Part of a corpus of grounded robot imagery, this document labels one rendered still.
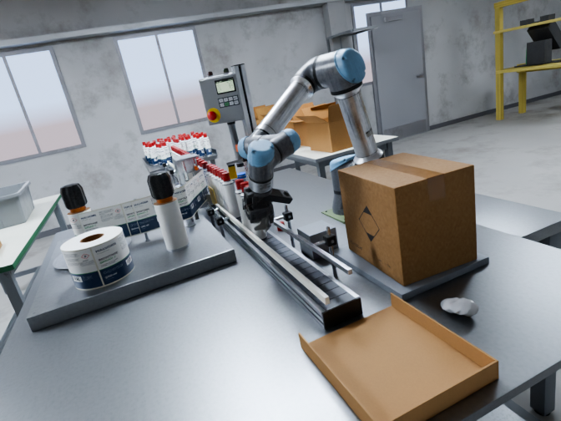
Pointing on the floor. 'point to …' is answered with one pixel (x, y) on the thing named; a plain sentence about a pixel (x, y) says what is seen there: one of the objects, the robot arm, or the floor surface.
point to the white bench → (13, 246)
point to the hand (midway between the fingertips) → (266, 227)
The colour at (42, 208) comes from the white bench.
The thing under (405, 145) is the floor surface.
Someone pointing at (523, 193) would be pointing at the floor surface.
